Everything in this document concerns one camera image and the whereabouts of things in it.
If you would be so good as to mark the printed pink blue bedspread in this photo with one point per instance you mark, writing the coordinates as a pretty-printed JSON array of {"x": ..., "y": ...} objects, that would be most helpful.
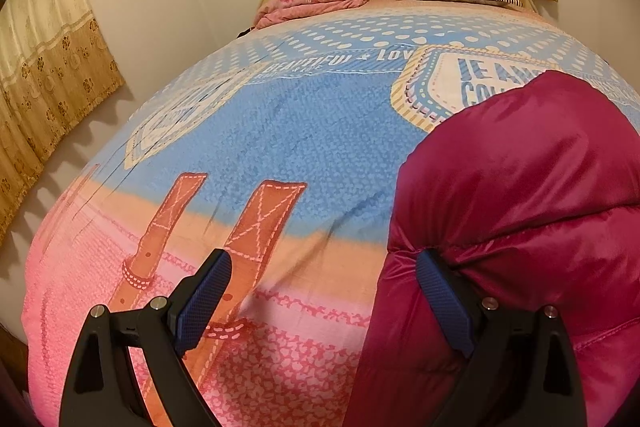
[{"x": 280, "y": 132}]

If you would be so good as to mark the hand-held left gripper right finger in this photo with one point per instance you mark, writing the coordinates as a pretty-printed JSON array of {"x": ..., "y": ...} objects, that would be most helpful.
[{"x": 445, "y": 294}]

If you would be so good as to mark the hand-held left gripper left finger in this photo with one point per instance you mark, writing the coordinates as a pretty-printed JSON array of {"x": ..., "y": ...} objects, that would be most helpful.
[{"x": 207, "y": 289}]

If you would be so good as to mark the magenta down jacket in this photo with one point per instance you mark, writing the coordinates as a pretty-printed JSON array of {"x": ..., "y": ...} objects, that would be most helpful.
[{"x": 520, "y": 187}]

